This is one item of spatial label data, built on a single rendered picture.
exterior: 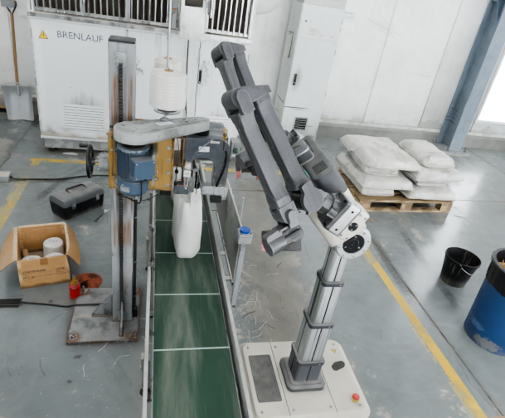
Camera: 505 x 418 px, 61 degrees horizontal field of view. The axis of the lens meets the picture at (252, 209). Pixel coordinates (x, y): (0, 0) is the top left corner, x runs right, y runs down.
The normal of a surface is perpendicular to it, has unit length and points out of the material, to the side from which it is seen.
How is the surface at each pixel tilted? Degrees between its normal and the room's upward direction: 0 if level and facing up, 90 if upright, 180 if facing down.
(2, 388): 0
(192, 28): 90
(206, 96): 92
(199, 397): 0
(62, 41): 90
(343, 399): 0
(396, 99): 90
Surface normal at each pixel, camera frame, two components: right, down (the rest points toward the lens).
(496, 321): -0.68, 0.32
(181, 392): 0.15, -0.86
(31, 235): 0.42, 0.50
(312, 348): 0.18, 0.51
